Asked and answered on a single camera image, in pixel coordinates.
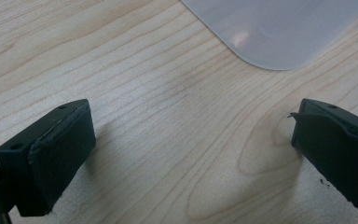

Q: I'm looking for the translucent white plastic mat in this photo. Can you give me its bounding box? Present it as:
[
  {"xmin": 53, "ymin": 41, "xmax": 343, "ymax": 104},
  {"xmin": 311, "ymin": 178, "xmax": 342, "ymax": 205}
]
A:
[{"xmin": 180, "ymin": 0, "xmax": 358, "ymax": 72}]

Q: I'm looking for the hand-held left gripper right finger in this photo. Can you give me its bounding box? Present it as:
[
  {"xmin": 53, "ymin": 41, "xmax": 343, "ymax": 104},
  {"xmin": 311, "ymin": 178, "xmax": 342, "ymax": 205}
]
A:
[{"xmin": 286, "ymin": 98, "xmax": 358, "ymax": 217}]

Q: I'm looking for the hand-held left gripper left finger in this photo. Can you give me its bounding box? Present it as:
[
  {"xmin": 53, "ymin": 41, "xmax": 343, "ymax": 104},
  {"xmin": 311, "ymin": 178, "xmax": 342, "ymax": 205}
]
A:
[{"xmin": 0, "ymin": 98, "xmax": 97, "ymax": 217}]

